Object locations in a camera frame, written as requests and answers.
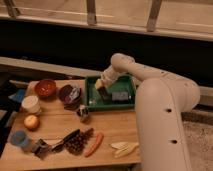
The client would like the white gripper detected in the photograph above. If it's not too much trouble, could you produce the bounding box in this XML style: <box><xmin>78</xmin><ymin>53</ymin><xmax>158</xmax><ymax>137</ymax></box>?
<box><xmin>95</xmin><ymin>66</ymin><xmax>119</xmax><ymax>90</ymax></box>

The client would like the black whiteboard eraser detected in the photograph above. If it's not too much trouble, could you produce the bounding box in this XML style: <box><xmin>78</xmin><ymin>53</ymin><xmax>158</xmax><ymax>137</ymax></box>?
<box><xmin>98</xmin><ymin>87</ymin><xmax>111</xmax><ymax>101</ymax></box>

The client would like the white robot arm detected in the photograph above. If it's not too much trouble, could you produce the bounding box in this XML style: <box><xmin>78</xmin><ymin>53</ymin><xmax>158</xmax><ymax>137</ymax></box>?
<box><xmin>98</xmin><ymin>53</ymin><xmax>200</xmax><ymax>171</ymax></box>

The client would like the green plastic tray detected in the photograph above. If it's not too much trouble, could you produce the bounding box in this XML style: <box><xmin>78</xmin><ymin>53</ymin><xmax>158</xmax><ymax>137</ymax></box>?
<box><xmin>84</xmin><ymin>75</ymin><xmax>136</xmax><ymax>111</ymax></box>

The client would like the grey sponge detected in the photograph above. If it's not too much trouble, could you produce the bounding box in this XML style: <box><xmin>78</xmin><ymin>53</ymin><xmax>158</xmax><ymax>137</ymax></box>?
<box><xmin>112</xmin><ymin>91</ymin><xmax>129</xmax><ymax>102</ymax></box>

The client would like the purple bowl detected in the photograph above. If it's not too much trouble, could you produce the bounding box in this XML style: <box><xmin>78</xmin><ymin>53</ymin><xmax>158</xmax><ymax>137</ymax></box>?
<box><xmin>58</xmin><ymin>84</ymin><xmax>81</xmax><ymax>110</ymax></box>

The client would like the small metal cup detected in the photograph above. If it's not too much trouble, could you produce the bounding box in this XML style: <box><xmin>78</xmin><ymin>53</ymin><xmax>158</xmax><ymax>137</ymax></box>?
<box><xmin>77</xmin><ymin>105</ymin><xmax>89</xmax><ymax>122</ymax></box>

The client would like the orange red bowl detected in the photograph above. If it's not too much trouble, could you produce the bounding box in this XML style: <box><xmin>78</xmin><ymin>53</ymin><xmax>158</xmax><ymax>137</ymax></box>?
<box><xmin>34</xmin><ymin>79</ymin><xmax>56</xmax><ymax>98</ymax></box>

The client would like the orange carrot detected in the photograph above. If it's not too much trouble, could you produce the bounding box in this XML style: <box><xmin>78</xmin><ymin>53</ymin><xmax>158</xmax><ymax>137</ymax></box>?
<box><xmin>84</xmin><ymin>133</ymin><xmax>104</xmax><ymax>157</ymax></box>

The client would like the bunch of dark grapes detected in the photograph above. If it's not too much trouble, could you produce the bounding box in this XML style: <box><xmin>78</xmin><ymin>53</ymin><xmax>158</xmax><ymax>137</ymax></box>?
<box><xmin>65</xmin><ymin>128</ymin><xmax>94</xmax><ymax>155</ymax></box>

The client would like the white cup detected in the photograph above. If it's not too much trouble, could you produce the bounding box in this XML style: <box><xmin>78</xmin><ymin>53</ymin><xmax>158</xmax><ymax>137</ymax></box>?
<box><xmin>21</xmin><ymin>95</ymin><xmax>41</xmax><ymax>114</ymax></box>

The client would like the yellow apple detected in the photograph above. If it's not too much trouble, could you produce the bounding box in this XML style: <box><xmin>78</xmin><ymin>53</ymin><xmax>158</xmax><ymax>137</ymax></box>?
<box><xmin>24</xmin><ymin>115</ymin><xmax>40</xmax><ymax>130</ymax></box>

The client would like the blue cloth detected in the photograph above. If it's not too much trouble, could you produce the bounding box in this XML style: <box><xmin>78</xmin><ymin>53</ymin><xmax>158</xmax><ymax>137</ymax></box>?
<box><xmin>9</xmin><ymin>89</ymin><xmax>26</xmax><ymax>103</ymax></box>

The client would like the blue cup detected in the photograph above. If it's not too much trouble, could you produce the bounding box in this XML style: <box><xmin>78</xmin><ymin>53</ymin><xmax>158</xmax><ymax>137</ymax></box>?
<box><xmin>10</xmin><ymin>130</ymin><xmax>30</xmax><ymax>148</ymax></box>

